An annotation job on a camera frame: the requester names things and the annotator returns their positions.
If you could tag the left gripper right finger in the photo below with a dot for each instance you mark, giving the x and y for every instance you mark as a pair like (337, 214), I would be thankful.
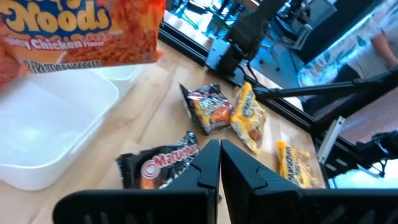
(242, 180)

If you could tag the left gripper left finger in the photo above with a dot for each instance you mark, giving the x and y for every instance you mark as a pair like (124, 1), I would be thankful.
(208, 174)

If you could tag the yellow Maruchan ramen packet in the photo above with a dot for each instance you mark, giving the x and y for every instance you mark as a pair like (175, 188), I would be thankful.
(248, 118)
(295, 168)

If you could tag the black Fire Noodle packet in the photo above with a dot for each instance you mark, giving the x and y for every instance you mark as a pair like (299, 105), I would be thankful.
(149, 168)
(208, 109)

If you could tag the red Saucy Noods packet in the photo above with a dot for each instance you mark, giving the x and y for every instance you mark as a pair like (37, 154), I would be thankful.
(77, 31)

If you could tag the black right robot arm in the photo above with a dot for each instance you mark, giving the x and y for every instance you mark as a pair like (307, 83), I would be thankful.
(245, 31)

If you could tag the white plastic bin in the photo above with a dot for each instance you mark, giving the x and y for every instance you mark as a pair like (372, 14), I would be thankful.
(46, 130)
(124, 76)

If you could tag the person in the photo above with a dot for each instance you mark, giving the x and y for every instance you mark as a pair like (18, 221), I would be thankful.
(373, 40)

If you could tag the white metal bracket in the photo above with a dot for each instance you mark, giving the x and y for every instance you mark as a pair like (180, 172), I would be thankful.
(331, 140)

